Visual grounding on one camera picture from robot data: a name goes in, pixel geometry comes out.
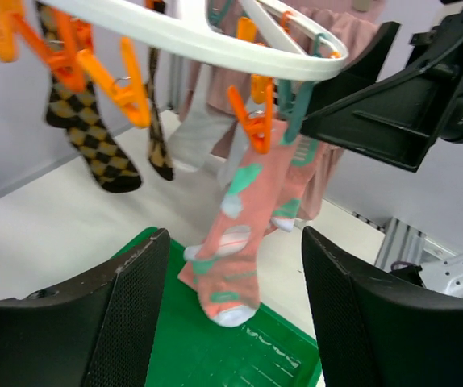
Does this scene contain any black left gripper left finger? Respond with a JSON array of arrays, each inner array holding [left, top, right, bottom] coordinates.
[[0, 229, 170, 386]]

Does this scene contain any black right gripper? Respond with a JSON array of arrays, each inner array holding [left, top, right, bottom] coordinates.
[[300, 1, 463, 172]]

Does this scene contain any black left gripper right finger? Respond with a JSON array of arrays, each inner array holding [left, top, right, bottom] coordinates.
[[302, 227, 463, 386]]

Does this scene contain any pink patterned sock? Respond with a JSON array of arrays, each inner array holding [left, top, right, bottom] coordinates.
[[269, 131, 344, 234], [178, 119, 296, 327]]

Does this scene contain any brown argyle sock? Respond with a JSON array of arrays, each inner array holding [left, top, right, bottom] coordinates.
[[147, 47, 174, 181], [33, 0, 143, 194]]

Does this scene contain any white striped sock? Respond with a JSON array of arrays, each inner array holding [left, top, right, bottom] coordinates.
[[169, 90, 240, 189]]

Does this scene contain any white round clip hanger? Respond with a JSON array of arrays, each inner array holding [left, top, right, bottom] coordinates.
[[49, 0, 348, 81]]

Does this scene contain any green plastic tray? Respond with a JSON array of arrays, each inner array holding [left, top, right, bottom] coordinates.
[[110, 226, 323, 387]]

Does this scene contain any teal clothes peg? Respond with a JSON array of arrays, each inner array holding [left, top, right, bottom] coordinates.
[[272, 29, 348, 145]]

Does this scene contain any pink pleated skirt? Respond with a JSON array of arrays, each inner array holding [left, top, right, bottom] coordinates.
[[178, 0, 382, 221]]

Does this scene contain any large orange clothes peg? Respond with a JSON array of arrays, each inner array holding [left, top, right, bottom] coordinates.
[[76, 37, 151, 128]]

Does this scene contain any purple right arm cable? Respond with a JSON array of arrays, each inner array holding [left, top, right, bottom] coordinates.
[[390, 260, 420, 272]]

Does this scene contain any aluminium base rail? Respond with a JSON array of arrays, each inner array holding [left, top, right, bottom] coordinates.
[[352, 212, 457, 272]]

